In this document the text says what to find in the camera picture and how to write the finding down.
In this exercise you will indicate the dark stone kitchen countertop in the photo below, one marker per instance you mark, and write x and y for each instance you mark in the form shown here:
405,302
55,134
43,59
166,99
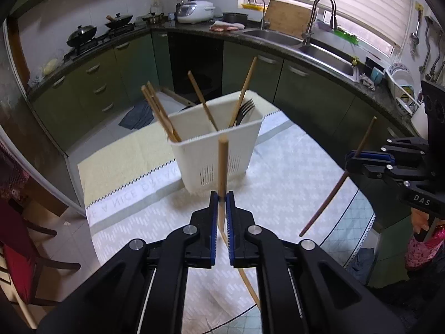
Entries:
377,95

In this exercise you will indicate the black cooking pot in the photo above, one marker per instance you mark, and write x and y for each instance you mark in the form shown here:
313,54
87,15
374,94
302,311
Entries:
234,18

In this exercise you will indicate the steel kitchen faucet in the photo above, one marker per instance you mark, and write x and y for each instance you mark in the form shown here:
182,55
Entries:
310,21

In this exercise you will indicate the small steel pot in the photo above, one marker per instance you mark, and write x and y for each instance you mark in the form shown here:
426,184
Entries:
153,18

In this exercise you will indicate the pink cloth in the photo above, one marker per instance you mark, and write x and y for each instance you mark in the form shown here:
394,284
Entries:
226,26

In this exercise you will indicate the pale yellow table cloth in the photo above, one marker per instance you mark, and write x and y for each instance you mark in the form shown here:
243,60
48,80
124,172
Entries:
121,153

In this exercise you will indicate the teal cup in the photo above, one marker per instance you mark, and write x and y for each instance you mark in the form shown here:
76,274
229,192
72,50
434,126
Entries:
376,75

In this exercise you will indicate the dark brown wooden chopstick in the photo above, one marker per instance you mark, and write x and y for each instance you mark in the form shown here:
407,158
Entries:
326,201

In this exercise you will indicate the green plastic item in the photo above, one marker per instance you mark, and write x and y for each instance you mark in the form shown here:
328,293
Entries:
346,36

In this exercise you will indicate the wooden cutting board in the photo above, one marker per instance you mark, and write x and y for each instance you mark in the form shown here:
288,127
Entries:
288,19

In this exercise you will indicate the wooden edged board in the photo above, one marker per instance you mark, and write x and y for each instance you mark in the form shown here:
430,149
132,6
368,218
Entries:
175,96

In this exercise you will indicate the black frying pan with lid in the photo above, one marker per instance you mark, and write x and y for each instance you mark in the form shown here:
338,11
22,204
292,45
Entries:
120,21

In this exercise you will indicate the steel double sink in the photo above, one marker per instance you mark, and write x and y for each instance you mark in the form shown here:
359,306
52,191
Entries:
333,61

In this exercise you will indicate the red wooden chair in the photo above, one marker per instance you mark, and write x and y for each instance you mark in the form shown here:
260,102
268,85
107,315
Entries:
14,250

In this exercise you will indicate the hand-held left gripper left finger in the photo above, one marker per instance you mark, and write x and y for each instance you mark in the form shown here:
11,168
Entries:
212,229

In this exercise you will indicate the patterned plate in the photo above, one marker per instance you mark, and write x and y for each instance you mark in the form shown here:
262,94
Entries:
399,71

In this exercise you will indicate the white dish rack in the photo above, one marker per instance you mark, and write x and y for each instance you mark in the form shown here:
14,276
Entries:
394,92

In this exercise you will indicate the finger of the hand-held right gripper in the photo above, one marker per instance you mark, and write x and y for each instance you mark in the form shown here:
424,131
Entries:
399,149
399,174

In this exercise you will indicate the black wok with lid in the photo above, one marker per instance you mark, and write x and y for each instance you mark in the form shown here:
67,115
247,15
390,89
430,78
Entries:
81,34

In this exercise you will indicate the black gas stove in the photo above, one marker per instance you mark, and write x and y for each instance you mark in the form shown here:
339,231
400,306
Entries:
100,40

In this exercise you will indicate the grey dishcloth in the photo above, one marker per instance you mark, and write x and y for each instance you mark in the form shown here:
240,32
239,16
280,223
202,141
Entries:
365,80

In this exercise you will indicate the person's right hand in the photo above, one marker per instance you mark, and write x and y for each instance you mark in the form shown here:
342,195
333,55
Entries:
420,221

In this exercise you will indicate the white plastic utensil basket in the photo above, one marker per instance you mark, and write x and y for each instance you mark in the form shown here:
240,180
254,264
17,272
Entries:
208,153

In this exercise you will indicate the black built-in appliance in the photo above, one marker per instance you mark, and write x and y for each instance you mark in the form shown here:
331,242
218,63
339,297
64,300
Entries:
194,59

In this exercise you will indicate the blue grey cloth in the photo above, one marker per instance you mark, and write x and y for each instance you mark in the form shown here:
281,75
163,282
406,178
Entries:
361,261

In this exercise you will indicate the yellow plastic rack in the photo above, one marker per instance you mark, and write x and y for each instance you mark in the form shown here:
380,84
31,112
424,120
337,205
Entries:
252,6

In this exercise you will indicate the dark red patterned cloth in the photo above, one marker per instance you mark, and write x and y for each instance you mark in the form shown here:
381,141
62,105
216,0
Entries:
10,177

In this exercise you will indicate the person's right forearm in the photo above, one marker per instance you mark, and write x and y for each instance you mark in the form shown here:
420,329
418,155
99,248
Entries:
422,250

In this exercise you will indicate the green kitchen cabinets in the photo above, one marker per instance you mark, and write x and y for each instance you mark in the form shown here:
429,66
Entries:
313,87

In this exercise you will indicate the light wooden chopstick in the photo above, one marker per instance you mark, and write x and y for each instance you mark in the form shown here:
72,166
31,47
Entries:
203,101
163,108
155,109
244,87
222,167

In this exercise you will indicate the yellow food bag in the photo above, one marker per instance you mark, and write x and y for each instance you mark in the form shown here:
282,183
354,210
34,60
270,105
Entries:
50,66

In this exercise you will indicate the hanging steel ladle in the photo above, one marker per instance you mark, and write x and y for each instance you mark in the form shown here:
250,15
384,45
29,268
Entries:
413,39

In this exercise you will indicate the black fork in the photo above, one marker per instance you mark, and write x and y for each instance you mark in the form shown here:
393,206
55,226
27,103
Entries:
241,112
249,108

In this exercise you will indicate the white rice cooker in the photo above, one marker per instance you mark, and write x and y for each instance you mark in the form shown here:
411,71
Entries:
194,12

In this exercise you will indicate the white patterned tablecloth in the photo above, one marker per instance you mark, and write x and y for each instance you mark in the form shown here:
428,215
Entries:
295,181

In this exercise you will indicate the yellow oil bottle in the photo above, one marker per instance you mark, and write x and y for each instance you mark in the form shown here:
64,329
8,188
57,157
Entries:
156,7

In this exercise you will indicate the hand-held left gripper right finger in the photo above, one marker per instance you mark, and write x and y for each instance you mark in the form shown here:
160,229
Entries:
231,236

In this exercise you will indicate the grey floor cloth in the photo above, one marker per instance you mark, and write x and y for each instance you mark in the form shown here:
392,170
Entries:
137,116

